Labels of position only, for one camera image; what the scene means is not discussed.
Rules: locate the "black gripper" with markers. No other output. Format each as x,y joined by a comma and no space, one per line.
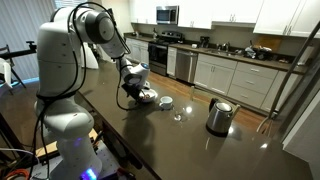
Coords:
131,91

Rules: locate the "mixed nuts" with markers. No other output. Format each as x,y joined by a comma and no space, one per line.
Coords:
150,97

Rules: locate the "white bowl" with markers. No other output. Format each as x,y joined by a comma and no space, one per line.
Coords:
153,96

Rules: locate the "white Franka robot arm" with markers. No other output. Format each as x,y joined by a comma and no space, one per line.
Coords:
60,66

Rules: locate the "white cup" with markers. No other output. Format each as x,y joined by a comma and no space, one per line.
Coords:
166,104

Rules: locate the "black stainless stove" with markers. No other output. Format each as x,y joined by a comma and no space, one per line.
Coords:
158,55

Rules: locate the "small clear glass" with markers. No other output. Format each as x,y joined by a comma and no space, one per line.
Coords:
178,116

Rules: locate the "narrow white cabinet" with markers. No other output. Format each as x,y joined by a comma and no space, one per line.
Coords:
171,61

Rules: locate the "stainless dishwasher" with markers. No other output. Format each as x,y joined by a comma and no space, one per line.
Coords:
186,66

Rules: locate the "white rounded object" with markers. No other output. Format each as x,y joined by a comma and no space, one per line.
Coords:
90,60

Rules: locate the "small white container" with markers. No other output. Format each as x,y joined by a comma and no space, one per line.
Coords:
194,46

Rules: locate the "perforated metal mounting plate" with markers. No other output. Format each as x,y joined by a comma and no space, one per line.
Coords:
106,163

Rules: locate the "black coffee maker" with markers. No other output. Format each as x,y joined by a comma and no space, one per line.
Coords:
204,42

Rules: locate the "stainless steel kettle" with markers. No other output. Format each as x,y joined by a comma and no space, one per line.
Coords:
220,120

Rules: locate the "stainless microwave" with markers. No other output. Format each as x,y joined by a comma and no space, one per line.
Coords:
166,15

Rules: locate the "white upper cabinets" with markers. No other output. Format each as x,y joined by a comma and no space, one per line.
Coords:
196,13
143,11
276,16

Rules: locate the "metal sink faucet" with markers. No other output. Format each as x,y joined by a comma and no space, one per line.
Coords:
226,46

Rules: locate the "white lower cabinets with drawers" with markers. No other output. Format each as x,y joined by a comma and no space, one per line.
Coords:
253,83

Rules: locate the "white window blinds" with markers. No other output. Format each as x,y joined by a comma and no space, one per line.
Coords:
63,3

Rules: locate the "dish rack with items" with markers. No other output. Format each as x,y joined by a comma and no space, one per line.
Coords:
258,52

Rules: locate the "dark kitchen countertop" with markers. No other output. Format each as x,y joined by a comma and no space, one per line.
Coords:
266,63

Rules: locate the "wooden cutting board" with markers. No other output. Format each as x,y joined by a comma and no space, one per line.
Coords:
271,41

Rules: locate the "grey vertical blinds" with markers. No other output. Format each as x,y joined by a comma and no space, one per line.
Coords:
20,23

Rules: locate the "white paper towel roll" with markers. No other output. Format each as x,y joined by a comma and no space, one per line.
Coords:
305,55

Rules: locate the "black camera boom stand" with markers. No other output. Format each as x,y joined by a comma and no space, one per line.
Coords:
20,52

